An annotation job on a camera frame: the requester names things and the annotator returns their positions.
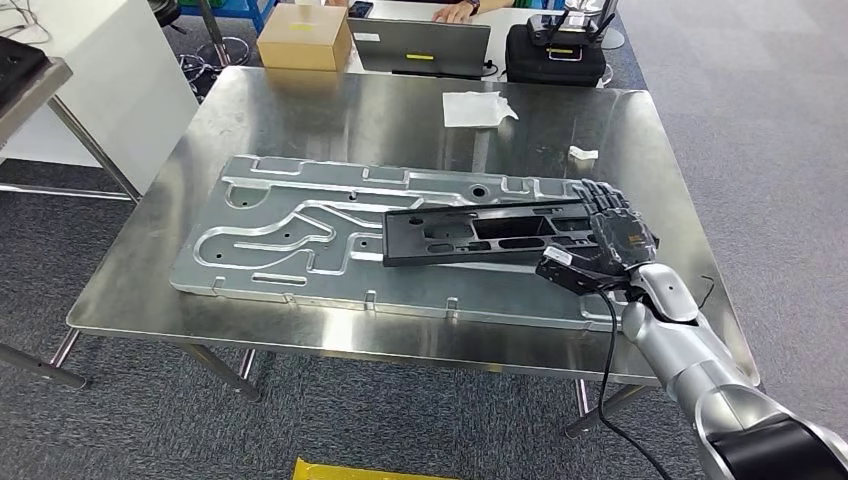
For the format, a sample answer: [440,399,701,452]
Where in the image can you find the black plastic frame part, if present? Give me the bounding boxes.
[382,199,601,268]

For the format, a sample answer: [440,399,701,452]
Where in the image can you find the steel workbench table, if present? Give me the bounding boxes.
[66,66,762,439]

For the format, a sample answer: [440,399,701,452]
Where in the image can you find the blue metal shelf rack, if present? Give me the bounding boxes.
[178,0,278,33]

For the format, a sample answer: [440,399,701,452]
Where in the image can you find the aluminium grooved fixture plate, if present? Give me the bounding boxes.
[168,154,621,333]

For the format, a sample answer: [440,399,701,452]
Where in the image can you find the white paper tissue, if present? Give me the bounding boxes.
[441,90,520,129]

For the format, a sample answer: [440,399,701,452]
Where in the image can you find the grey laptop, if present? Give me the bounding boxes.
[347,16,495,79]

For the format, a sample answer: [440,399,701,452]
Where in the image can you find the black carry case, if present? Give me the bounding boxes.
[504,23,607,87]

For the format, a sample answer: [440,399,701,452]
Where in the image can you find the person's hand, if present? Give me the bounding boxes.
[431,0,480,24]

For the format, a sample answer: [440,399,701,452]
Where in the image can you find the brown cardboard box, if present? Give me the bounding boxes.
[256,3,354,72]

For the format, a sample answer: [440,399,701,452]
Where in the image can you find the black remote controller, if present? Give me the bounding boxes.
[526,0,621,51]

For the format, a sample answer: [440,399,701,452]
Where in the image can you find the steel side table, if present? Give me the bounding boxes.
[0,56,142,203]

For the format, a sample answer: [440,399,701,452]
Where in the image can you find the black tray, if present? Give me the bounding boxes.
[0,36,51,111]

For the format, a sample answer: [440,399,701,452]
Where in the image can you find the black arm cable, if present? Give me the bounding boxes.
[596,288,674,480]

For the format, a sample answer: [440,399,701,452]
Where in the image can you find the thin grey cable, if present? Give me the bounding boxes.
[0,0,53,44]

